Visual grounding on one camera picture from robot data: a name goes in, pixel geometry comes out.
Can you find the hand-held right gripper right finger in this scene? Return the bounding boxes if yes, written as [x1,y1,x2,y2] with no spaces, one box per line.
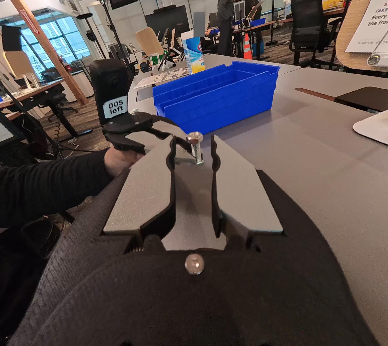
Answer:
[211,135,284,239]

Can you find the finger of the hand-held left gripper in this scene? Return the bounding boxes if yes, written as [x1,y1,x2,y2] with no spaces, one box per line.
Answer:
[149,120,198,166]
[125,131,166,155]

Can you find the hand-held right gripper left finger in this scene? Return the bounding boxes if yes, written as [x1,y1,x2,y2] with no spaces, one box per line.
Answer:
[103,135,177,240]

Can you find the silver hex bolt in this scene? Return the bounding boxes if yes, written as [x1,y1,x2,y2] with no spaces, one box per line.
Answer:
[186,131,204,165]

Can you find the blue plastic bin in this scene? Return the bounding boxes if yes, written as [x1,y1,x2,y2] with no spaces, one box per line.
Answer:
[152,61,282,135]

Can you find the person's left forearm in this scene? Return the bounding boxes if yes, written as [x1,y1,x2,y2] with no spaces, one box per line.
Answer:
[0,149,117,228]

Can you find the person's left hand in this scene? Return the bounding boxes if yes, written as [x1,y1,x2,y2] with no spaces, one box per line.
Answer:
[104,146,144,178]

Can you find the printed desk sheet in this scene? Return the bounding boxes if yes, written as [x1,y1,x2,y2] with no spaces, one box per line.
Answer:
[133,68,190,89]

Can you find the tan wooden board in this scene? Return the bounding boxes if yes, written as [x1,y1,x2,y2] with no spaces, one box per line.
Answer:
[135,27,164,57]
[4,50,40,89]

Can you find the black white hand tool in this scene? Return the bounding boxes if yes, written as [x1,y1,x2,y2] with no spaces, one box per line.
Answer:
[158,50,176,71]

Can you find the wooden side desk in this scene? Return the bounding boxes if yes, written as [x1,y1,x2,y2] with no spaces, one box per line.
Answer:
[0,78,93,137]

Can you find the disinfectant wipes canister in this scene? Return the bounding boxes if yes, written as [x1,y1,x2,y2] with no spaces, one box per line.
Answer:
[181,31,207,75]

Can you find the black square panel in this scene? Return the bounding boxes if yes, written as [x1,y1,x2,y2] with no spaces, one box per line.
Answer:
[1,25,22,52]

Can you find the grey computer screen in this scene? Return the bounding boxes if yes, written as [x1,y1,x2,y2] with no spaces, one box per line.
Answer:
[0,122,22,143]

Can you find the person's dark clothing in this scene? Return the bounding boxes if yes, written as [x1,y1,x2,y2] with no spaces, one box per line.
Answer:
[0,225,61,346]

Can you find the dark brown desk flap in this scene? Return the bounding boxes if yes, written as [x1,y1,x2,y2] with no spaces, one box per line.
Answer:
[335,87,388,112]

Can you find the black office chair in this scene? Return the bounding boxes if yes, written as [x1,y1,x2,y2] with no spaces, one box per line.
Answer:
[289,0,341,69]

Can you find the printed instruction sheet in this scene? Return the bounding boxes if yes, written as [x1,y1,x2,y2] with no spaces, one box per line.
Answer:
[345,0,388,55]

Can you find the wooden support post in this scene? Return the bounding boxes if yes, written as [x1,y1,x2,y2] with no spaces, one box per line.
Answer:
[0,0,88,105]

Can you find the large black wall screen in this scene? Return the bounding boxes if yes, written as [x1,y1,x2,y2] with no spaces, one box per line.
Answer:
[145,5,190,32]

